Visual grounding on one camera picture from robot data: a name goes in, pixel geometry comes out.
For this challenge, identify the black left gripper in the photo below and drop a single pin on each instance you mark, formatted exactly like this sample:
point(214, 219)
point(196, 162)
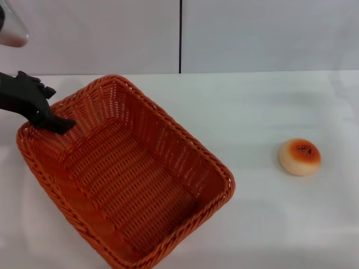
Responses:
point(25, 95)

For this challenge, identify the orange woven wicker basket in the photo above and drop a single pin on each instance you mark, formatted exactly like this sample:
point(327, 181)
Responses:
point(134, 179)

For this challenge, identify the round toasted bread bun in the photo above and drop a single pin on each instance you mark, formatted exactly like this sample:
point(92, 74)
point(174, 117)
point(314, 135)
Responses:
point(299, 161)

